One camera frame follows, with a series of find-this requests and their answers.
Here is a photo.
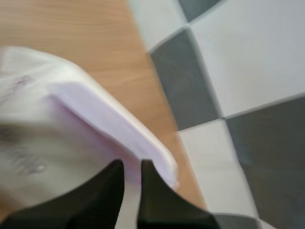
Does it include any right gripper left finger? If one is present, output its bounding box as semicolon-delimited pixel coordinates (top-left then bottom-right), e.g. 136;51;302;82
0;158;125;229

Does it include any checked cloth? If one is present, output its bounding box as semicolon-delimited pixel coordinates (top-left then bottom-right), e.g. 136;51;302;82
128;0;305;229

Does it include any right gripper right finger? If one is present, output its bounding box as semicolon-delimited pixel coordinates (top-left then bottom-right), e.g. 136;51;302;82
135;159;221;229

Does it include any white wet wipes pack lilac lid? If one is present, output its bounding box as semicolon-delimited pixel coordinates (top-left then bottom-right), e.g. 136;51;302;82
0;46;180;229

